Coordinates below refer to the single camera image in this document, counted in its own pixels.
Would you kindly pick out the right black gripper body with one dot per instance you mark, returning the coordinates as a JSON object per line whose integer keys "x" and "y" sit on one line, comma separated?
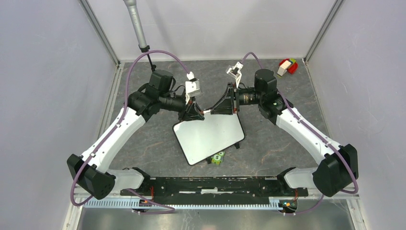
{"x": 245, "y": 97}

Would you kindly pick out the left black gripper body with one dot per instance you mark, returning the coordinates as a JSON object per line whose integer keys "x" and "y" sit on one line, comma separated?
{"x": 174, "y": 102}

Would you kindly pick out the white marker brown cap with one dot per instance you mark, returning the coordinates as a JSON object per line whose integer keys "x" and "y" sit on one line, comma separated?
{"x": 206, "y": 111}

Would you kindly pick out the white whiteboard black frame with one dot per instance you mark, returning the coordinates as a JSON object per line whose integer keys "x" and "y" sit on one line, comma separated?
{"x": 201, "y": 139}

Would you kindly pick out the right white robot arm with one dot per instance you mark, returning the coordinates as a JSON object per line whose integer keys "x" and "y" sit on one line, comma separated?
{"x": 337, "y": 165}

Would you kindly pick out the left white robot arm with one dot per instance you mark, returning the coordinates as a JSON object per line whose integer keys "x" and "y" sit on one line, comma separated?
{"x": 91, "y": 171}

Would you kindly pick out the red and white toy blocks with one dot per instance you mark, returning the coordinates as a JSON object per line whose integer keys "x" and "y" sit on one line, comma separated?
{"x": 288, "y": 65}

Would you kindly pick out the green owl number block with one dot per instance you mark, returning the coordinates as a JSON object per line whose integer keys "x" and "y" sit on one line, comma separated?
{"x": 216, "y": 159}

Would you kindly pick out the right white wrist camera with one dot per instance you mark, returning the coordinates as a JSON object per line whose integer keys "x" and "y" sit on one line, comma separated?
{"x": 235, "y": 72}

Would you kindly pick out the slotted cable duct rail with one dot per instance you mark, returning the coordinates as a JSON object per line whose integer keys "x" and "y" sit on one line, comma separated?
{"x": 138, "y": 204}

